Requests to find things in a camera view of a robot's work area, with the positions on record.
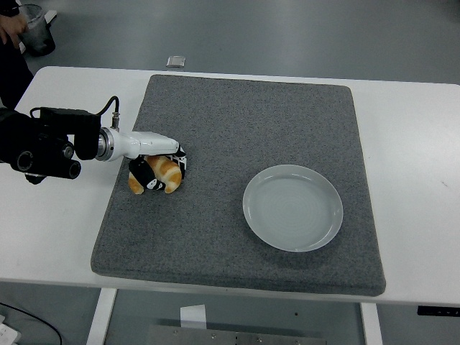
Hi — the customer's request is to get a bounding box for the person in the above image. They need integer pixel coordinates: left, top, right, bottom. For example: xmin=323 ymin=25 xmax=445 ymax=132
xmin=0 ymin=0 xmax=36 ymax=111

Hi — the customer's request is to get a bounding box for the black table control panel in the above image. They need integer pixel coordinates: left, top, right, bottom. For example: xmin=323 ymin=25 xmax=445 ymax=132
xmin=416 ymin=305 xmax=460 ymax=318

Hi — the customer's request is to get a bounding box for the grey felt table mat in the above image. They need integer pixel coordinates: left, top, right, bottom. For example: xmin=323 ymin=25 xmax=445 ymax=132
xmin=89 ymin=73 xmax=387 ymax=298

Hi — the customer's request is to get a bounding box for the black floor cable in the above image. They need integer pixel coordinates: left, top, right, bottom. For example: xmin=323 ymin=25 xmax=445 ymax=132
xmin=0 ymin=301 xmax=63 ymax=345

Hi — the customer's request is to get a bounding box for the white table leg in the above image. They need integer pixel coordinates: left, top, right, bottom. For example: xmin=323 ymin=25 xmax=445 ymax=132
xmin=360 ymin=303 xmax=384 ymax=345
xmin=86 ymin=288 xmax=118 ymax=345

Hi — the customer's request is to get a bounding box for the pale grey round plate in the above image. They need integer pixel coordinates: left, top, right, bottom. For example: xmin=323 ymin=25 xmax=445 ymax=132
xmin=242 ymin=164 xmax=344 ymax=254

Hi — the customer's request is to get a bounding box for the white power strip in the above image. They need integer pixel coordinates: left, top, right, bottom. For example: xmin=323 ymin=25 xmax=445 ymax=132
xmin=0 ymin=314 xmax=22 ymax=345

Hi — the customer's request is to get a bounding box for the golden croissant bread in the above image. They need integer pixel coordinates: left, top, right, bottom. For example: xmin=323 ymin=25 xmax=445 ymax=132
xmin=128 ymin=155 xmax=183 ymax=196

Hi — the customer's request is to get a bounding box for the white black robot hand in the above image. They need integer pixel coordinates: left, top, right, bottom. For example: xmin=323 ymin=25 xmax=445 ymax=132
xmin=106 ymin=129 xmax=188 ymax=195

